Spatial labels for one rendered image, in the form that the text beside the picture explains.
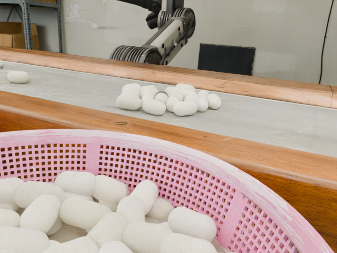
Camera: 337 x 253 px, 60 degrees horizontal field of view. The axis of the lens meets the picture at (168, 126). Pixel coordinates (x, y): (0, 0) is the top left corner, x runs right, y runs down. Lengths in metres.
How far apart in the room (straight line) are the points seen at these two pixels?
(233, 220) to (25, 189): 0.14
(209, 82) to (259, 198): 0.44
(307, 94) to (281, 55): 1.89
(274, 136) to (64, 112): 0.24
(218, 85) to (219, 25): 1.91
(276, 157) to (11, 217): 0.19
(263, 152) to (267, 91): 0.34
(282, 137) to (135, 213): 0.23
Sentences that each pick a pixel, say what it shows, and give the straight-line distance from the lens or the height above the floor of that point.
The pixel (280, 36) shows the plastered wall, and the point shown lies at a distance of 2.45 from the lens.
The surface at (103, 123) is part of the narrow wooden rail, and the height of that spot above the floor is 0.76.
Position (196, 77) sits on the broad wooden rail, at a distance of 0.61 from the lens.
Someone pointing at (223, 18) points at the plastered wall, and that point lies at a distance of 2.48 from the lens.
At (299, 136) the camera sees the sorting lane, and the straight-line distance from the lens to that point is 0.39.
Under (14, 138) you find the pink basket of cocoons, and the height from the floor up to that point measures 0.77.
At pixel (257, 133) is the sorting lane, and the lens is 0.37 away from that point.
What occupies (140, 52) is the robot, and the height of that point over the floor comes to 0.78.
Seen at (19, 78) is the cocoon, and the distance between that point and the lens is 0.60.
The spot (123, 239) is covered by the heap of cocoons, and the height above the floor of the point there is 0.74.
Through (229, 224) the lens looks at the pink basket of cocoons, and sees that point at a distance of 0.20.
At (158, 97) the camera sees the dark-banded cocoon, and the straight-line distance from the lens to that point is 0.44.
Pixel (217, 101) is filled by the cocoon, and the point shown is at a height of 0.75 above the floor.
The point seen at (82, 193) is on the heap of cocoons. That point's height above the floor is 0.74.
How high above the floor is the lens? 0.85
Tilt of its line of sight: 19 degrees down
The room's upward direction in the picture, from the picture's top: 4 degrees clockwise
